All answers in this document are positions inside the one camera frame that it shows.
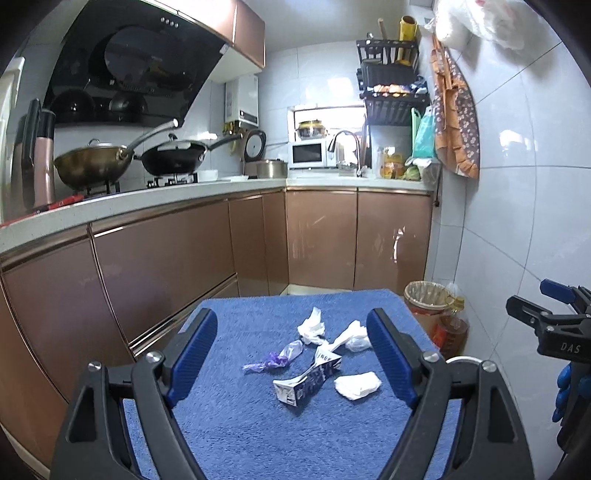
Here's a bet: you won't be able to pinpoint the blue towel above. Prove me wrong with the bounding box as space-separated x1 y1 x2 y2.
122 288 462 480

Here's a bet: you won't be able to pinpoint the white water heater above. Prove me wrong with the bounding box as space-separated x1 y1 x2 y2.
225 76 259 125

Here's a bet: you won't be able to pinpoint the black dish rack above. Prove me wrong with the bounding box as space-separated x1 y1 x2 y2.
355 39 432 127

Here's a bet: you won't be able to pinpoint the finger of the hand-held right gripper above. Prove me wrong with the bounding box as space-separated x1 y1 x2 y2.
505 295 591 334
540 278 591 315

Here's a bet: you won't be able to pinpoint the copper wall cabinet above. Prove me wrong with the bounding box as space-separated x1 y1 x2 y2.
194 0 266 70

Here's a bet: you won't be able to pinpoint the person's right hand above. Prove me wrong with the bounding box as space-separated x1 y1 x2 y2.
552 362 576 423

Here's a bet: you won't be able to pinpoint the beige trash bin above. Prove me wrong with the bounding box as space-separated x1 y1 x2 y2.
404 280 455 340

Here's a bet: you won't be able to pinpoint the large white hanging bag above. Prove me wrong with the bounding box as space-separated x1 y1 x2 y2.
434 0 559 49

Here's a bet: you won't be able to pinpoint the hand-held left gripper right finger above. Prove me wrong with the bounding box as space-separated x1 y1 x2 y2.
366 308 536 480

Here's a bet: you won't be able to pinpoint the white microwave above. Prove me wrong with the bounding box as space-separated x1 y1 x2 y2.
289 141 335 169

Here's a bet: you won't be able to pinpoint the black range hood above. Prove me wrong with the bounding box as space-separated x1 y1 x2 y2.
44 0 232 127

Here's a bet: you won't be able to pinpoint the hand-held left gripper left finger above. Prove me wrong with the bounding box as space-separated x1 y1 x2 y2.
50 308 219 480

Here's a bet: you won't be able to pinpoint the folded white tissue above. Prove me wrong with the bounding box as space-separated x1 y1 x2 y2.
334 371 383 401

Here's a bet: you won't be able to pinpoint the yellow bottles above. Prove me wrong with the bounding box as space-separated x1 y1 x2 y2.
381 148 407 178

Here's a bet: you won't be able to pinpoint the brass wok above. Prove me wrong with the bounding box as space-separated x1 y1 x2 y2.
53 119 178 190

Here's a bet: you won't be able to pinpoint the orange floral apron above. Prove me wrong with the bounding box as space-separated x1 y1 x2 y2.
430 34 481 180

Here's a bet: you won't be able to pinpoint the black wok with lid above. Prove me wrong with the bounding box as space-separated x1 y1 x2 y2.
141 134 243 176

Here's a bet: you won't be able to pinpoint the pink thermos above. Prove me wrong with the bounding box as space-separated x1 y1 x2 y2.
34 111 56 208

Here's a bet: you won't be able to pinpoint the yellow film roll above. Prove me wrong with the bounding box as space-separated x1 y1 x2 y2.
399 16 419 65

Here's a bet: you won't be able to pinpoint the green plastic bag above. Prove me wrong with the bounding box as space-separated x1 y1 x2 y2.
412 106 437 160

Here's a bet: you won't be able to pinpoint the cooking oil bottle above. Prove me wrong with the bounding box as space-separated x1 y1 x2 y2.
436 295 469 358

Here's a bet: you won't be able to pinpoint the dark blue milk carton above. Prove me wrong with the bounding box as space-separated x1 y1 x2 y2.
273 346 343 408

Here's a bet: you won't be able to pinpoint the copper base cabinets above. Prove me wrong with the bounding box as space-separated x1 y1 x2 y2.
0 187 435 467

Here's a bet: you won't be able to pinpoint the small clear wrapper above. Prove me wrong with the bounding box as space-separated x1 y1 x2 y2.
279 340 305 365

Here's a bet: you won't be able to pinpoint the crumpled white tissue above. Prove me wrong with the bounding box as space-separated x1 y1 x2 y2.
297 307 326 344

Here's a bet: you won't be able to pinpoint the rice cooker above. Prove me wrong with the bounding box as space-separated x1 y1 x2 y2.
243 130 288 179

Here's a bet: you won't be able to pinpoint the white plastic bag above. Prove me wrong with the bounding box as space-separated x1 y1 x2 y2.
330 320 372 352

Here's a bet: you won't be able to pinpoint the red handled utensil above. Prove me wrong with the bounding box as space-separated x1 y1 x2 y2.
0 194 86 227

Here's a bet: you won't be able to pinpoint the purple wrapper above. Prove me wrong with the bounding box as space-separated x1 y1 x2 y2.
243 352 289 372

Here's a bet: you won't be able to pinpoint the gas stove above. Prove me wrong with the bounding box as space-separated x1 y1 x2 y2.
69 173 199 199

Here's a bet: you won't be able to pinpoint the chrome faucet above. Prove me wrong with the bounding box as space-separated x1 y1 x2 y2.
329 130 363 178

